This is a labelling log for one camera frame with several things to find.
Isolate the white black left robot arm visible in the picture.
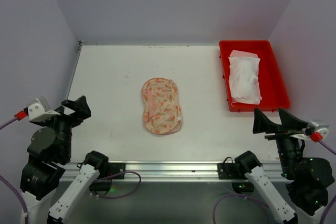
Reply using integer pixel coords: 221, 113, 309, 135
19, 95, 108, 223

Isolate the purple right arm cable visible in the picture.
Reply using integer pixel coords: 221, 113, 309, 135
212, 132, 336, 224

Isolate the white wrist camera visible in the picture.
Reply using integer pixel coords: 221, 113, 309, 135
291, 121, 329, 142
27, 97, 60, 123

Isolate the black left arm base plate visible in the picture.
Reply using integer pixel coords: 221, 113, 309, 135
107, 162, 126, 176

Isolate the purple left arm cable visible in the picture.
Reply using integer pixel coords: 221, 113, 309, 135
0, 110, 142, 224

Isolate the red plastic tray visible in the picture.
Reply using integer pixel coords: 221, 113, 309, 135
219, 40, 290, 112

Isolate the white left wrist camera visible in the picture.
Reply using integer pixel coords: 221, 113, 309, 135
27, 97, 60, 123

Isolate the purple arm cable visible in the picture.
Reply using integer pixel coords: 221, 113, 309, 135
212, 132, 336, 224
0, 110, 142, 224

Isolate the floral pink laundry bag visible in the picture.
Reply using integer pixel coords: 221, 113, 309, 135
141, 78, 182, 135

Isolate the aluminium mounting rail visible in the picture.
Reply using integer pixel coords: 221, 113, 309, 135
61, 161, 288, 182

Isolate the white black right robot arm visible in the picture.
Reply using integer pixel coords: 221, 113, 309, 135
234, 108, 335, 223

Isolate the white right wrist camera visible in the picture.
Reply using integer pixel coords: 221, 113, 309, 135
291, 121, 329, 142

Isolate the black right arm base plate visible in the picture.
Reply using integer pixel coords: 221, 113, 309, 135
217, 157, 251, 179

